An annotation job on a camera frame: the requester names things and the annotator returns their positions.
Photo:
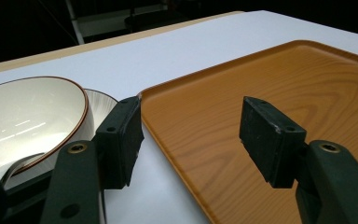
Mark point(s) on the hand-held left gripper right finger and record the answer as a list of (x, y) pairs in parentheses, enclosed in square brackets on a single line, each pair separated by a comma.
[(273, 146)]

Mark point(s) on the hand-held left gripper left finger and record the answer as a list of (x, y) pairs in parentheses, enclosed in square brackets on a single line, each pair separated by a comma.
[(118, 140)]

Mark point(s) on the wood-grain plastic tray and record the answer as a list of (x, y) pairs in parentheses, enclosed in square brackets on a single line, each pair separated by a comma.
[(261, 87)]

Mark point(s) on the white bowl with brown rim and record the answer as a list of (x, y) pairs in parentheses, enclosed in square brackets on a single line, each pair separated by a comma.
[(28, 118)]

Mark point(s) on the metal stand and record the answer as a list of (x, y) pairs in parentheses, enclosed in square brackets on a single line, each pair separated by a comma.
[(74, 21)]

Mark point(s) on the white ribbed plate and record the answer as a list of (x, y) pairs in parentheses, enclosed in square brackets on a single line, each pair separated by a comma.
[(101, 107)]

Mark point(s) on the metal spoon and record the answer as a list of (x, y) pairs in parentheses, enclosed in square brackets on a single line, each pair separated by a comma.
[(17, 166)]

